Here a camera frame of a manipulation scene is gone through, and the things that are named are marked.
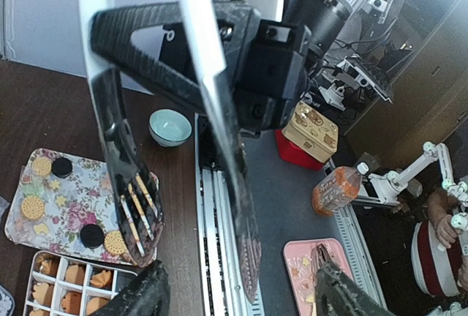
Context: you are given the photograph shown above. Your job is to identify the orange drink bottle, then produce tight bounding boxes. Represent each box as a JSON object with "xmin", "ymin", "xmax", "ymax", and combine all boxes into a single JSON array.
[{"xmin": 312, "ymin": 162, "xmax": 369, "ymax": 217}]

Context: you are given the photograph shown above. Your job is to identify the tan biscuit at tongs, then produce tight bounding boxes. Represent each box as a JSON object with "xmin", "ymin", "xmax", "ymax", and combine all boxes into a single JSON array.
[{"xmin": 31, "ymin": 157, "xmax": 52, "ymax": 176}]

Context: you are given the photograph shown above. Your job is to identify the man in striped shirt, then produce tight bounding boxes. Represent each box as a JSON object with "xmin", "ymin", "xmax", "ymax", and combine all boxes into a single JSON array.
[{"xmin": 411, "ymin": 189, "xmax": 467, "ymax": 298}]

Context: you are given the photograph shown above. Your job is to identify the floral rectangular tray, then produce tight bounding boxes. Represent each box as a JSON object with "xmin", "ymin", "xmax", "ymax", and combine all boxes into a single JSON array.
[{"xmin": 4, "ymin": 148, "xmax": 133, "ymax": 266}]

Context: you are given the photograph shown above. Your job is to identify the round tan perforated biscuit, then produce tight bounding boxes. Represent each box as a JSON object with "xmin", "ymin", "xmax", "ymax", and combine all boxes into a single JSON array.
[{"xmin": 20, "ymin": 195, "xmax": 45, "ymax": 221}]

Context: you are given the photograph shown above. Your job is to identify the red and cream box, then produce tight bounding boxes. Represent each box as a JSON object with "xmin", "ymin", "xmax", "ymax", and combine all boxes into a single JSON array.
[{"xmin": 275, "ymin": 102, "xmax": 339, "ymax": 171}]

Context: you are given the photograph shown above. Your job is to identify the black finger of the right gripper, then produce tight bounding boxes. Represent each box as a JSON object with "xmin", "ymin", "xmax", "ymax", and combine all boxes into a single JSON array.
[{"xmin": 91, "ymin": 1, "xmax": 252, "ymax": 111}]

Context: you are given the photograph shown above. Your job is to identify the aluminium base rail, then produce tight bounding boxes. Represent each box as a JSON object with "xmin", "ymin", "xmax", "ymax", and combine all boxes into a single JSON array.
[{"xmin": 194, "ymin": 116, "xmax": 386, "ymax": 315}]

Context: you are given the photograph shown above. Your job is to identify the pink tray with scraps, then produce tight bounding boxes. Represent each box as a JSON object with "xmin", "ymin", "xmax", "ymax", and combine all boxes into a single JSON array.
[{"xmin": 283, "ymin": 237, "xmax": 358, "ymax": 316}]

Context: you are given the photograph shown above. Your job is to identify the pale green ceramic bowl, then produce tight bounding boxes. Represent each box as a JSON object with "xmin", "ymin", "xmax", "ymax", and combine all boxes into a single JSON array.
[{"xmin": 148, "ymin": 109, "xmax": 192, "ymax": 148}]

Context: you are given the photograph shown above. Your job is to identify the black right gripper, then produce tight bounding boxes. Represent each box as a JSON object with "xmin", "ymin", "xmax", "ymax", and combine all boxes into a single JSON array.
[{"xmin": 215, "ymin": 8, "xmax": 311, "ymax": 132}]

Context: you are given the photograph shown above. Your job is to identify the black sandwich cookie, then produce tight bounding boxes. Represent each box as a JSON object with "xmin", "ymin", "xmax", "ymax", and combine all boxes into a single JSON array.
[
  {"xmin": 80, "ymin": 224, "xmax": 105, "ymax": 249},
  {"xmin": 51, "ymin": 157, "xmax": 73, "ymax": 178}
]

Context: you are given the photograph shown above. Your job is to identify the silver serving tongs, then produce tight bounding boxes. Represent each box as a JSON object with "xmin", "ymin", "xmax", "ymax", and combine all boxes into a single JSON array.
[{"xmin": 76, "ymin": 0, "xmax": 263, "ymax": 304}]

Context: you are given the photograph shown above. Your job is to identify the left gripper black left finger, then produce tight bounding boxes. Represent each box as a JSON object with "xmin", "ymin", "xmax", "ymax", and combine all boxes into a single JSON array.
[{"xmin": 91, "ymin": 260, "xmax": 170, "ymax": 316}]

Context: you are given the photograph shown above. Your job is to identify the tan sandwich biscuit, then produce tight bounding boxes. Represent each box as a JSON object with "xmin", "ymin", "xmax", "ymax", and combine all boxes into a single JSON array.
[{"xmin": 104, "ymin": 230, "xmax": 128, "ymax": 257}]

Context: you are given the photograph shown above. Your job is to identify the grey divided cookie tin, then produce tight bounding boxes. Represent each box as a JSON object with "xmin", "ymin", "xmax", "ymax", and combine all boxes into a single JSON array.
[{"xmin": 23, "ymin": 251, "xmax": 137, "ymax": 315}]

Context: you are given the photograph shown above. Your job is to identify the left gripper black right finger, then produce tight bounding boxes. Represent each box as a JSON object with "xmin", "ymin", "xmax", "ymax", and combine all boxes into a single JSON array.
[{"xmin": 315, "ymin": 261, "xmax": 393, "ymax": 316}]

